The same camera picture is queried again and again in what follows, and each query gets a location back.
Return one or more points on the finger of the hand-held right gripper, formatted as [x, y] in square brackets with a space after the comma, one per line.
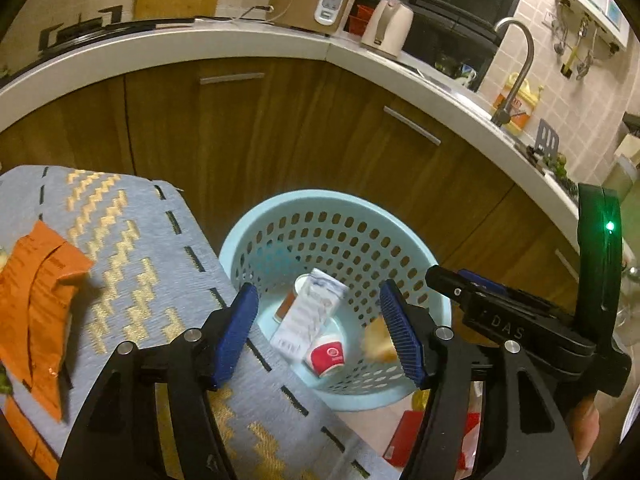
[500, 317]
[481, 282]

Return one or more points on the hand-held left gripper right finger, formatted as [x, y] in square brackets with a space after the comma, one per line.
[400, 332]

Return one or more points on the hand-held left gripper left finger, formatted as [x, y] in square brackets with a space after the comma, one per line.
[235, 332]

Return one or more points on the yellowish scrap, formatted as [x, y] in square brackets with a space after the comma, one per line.
[376, 342]

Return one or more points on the light blue perforated basket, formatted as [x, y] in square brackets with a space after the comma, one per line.
[320, 210]

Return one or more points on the person's right hand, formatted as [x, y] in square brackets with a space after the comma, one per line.
[586, 430]

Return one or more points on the brown drink can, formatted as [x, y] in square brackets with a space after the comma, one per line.
[289, 302]

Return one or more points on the red and white paper cup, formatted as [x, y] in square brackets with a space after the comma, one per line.
[327, 355]

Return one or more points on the white milk carton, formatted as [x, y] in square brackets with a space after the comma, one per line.
[310, 315]

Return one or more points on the red box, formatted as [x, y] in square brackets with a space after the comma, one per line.
[407, 435]

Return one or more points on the blue patterned tablecloth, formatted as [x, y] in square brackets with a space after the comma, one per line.
[150, 270]

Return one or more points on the pale storage jar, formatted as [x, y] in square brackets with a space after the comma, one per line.
[622, 180]

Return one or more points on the green vegetables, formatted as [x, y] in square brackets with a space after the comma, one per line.
[561, 170]

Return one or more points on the grey slotted spatula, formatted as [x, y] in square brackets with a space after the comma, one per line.
[546, 140]

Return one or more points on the yellow detergent bottle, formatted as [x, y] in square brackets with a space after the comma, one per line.
[527, 105]

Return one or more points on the orange snack bag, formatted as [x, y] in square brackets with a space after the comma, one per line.
[40, 305]

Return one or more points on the wooden kitchen cabinet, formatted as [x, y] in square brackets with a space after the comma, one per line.
[300, 125]

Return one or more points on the metal kitchen faucet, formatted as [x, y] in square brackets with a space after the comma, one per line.
[522, 60]

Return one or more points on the cream electric kettle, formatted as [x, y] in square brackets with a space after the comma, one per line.
[385, 27]

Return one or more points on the dark kitchen window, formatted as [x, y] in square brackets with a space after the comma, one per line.
[450, 0]

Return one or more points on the red plastic container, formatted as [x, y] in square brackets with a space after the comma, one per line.
[360, 17]

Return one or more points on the brown rice cooker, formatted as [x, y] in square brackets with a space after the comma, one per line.
[305, 0]

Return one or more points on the black gas stove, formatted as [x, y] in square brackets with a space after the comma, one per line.
[85, 27]

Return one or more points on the wall utensil rack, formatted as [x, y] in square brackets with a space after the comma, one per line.
[585, 15]

